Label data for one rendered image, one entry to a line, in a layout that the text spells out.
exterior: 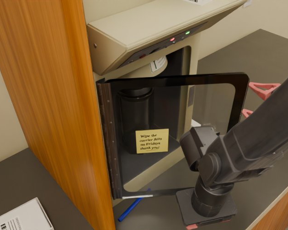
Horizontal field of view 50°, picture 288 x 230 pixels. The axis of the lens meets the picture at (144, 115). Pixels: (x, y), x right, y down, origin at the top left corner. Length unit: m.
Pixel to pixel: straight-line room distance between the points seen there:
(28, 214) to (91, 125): 0.46
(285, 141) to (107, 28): 0.33
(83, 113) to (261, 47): 1.37
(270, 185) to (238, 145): 0.65
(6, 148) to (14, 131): 0.07
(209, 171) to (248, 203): 0.55
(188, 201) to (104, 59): 0.31
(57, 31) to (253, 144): 0.31
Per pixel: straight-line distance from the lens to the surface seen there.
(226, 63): 1.59
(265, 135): 0.39
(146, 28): 0.54
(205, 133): 0.54
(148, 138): 0.73
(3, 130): 1.15
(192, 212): 0.60
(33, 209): 0.96
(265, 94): 0.83
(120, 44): 0.50
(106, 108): 0.66
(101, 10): 0.58
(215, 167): 0.45
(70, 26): 0.45
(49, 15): 0.49
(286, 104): 0.37
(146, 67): 0.75
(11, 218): 0.96
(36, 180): 1.07
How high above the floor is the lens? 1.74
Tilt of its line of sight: 40 degrees down
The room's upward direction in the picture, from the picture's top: 1 degrees counter-clockwise
